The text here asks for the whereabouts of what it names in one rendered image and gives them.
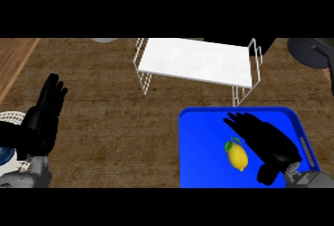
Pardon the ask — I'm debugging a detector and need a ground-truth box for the yellow lemon with green leaf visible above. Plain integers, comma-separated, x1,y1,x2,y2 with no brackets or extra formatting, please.
223,136,251,173

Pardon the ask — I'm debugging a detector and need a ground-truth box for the white wire tiered shelf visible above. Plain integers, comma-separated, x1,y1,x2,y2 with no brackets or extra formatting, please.
131,37,264,108

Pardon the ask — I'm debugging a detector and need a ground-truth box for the grey round object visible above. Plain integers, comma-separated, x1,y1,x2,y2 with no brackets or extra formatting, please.
90,37,119,44

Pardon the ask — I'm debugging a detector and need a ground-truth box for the white blue patterned plate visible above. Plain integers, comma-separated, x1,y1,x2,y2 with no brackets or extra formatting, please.
0,110,32,178

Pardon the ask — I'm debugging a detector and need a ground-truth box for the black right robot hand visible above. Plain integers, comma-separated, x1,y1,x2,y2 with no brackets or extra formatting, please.
221,111,304,186

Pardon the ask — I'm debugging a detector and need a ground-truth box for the dark grey pan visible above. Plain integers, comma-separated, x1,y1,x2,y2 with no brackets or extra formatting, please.
285,37,334,97

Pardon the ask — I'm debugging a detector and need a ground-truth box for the blue plastic tray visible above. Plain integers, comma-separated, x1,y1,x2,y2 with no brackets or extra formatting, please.
177,106,322,189

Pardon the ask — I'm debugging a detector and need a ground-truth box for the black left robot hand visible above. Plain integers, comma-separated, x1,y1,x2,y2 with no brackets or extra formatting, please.
16,72,69,161

